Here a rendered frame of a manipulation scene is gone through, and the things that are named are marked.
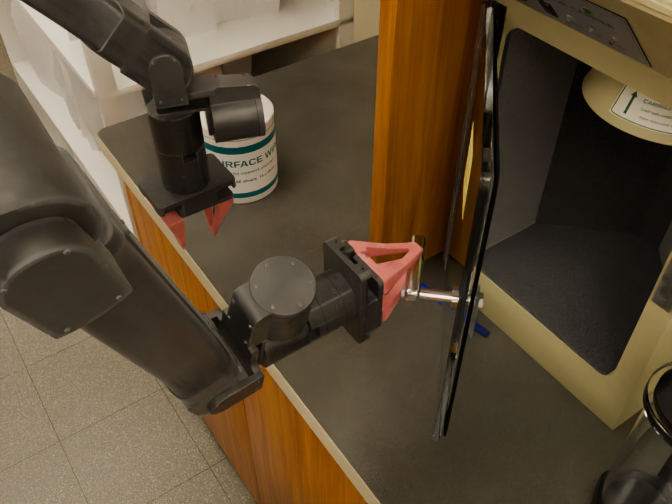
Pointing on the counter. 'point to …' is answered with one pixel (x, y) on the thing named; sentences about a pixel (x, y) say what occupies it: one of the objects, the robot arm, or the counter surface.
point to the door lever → (412, 292)
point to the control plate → (604, 24)
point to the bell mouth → (627, 108)
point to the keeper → (664, 290)
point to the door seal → (484, 229)
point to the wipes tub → (248, 159)
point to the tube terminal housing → (566, 370)
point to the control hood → (647, 29)
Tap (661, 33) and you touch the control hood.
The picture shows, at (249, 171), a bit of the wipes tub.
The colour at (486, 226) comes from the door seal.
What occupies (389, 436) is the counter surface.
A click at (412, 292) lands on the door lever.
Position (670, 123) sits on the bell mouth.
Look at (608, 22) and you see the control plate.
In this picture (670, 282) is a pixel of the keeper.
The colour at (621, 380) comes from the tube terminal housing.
